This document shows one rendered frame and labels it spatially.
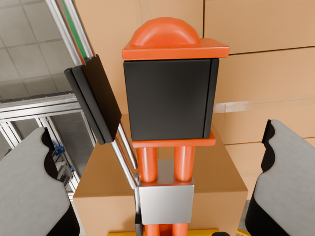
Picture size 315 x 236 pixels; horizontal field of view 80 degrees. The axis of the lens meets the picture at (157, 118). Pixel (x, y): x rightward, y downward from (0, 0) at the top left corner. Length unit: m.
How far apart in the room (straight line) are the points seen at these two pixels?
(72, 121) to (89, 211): 0.83
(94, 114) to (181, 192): 0.13
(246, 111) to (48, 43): 1.17
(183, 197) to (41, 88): 1.37
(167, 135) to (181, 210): 0.11
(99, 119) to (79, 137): 1.18
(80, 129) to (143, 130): 1.15
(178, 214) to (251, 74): 0.64
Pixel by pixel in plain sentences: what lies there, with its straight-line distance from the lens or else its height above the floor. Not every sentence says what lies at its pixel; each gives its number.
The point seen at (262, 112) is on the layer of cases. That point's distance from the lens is 0.89.
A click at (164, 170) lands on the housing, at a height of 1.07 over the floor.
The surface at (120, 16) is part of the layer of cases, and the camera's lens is 0.69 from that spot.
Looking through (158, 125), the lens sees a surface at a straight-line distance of 0.16.
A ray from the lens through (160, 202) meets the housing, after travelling 0.24.
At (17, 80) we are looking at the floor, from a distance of 1.58.
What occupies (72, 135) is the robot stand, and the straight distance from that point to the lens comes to 1.34.
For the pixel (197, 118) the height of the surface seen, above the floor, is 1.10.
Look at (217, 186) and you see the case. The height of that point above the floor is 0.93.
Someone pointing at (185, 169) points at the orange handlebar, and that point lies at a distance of 0.21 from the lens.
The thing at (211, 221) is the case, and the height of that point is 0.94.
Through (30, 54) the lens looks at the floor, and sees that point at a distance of 1.46.
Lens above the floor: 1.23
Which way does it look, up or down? 61 degrees down
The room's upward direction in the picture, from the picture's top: 178 degrees clockwise
